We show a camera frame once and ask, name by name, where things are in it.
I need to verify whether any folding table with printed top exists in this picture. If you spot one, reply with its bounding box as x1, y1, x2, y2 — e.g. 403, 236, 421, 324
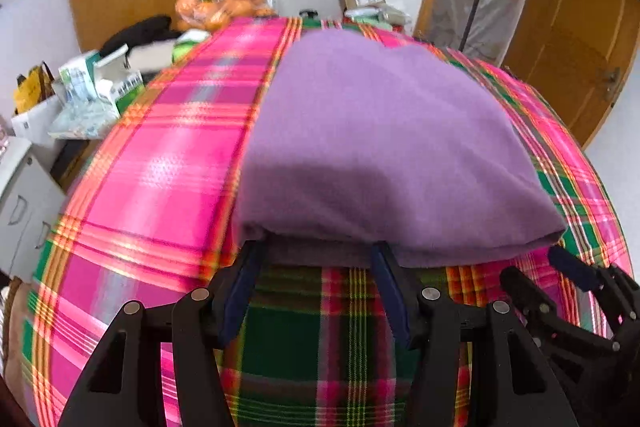
47, 99, 121, 140

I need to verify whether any pink plaid bed sheet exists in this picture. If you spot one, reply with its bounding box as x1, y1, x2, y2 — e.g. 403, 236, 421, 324
22, 16, 633, 427

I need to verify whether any purple sweater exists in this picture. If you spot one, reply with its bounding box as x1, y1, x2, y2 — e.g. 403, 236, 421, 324
231, 29, 568, 269

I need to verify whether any green white medicine box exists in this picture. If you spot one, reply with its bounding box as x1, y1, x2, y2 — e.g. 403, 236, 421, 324
92, 44, 146, 115

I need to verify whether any black garment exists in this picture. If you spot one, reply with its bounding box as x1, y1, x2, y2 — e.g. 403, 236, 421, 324
100, 14, 181, 58

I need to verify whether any bag of oranges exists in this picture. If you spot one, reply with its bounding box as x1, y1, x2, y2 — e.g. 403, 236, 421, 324
175, 0, 273, 32

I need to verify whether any grey packet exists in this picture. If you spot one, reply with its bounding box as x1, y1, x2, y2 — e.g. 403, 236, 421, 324
377, 4, 413, 28

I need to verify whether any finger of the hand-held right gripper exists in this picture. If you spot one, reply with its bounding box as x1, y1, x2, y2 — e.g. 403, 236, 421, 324
500, 265, 621, 355
547, 246, 640, 343

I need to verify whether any metal door handle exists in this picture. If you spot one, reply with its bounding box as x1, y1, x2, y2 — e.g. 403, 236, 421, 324
600, 68, 623, 102

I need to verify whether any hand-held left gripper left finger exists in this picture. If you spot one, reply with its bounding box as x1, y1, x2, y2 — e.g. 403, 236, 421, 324
59, 241, 266, 427

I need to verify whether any grey drawer cabinet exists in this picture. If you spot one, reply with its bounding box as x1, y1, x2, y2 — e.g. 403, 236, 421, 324
0, 137, 68, 280

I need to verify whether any teal white box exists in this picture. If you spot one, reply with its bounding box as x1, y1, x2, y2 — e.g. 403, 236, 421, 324
57, 52, 101, 105

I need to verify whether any white carton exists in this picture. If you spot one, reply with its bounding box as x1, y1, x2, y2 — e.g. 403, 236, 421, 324
10, 94, 66, 142

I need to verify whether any wooden door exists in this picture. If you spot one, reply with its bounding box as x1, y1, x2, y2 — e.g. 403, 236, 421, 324
505, 0, 633, 148

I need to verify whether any yellow bag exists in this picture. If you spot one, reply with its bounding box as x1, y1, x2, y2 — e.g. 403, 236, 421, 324
12, 62, 56, 115

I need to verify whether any green tissue packet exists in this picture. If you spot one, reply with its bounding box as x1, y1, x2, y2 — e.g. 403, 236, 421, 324
172, 29, 211, 62

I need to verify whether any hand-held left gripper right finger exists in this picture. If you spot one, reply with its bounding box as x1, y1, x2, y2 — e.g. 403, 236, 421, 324
370, 241, 581, 427

